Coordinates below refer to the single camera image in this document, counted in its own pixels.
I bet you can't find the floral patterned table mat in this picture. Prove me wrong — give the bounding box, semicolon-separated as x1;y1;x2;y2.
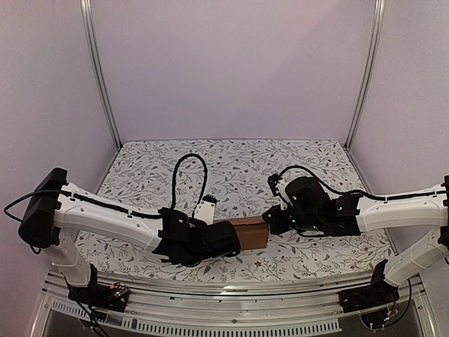
75;140;394;284

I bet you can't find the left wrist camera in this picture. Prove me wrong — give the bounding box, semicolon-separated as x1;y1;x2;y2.
193;194;217;225

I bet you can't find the right aluminium frame post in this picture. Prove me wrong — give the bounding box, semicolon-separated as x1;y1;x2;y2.
344;0;386;152

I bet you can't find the left aluminium frame post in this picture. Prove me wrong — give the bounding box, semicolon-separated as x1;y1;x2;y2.
80;0;123;150

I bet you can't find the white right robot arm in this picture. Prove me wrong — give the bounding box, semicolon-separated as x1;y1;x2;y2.
262;174;448;306

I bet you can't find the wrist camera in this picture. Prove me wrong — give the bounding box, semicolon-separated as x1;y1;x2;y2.
193;194;217;225
268;173;331;213

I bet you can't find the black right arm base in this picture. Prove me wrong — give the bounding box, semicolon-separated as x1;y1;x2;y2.
338;260;399;313

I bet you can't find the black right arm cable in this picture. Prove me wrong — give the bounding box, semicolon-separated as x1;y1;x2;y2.
279;164;446;203

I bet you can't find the aluminium frame post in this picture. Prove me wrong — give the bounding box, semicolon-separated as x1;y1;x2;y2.
80;0;123;150
344;0;386;152

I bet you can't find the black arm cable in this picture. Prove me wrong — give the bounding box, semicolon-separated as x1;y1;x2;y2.
170;152;208;211
279;164;446;203

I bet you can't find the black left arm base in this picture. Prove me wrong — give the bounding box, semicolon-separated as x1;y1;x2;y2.
67;264;130;312

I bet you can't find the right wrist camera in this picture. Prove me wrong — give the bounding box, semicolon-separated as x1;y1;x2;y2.
268;173;331;213

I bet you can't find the brown cardboard paper box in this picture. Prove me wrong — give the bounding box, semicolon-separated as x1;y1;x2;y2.
213;216;269;251

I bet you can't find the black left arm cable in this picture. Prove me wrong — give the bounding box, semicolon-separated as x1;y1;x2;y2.
170;152;208;211

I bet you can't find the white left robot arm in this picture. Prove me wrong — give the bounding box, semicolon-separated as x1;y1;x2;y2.
18;168;241;305

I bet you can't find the aluminium front rail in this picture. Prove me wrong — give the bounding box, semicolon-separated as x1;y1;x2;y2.
29;270;438;337

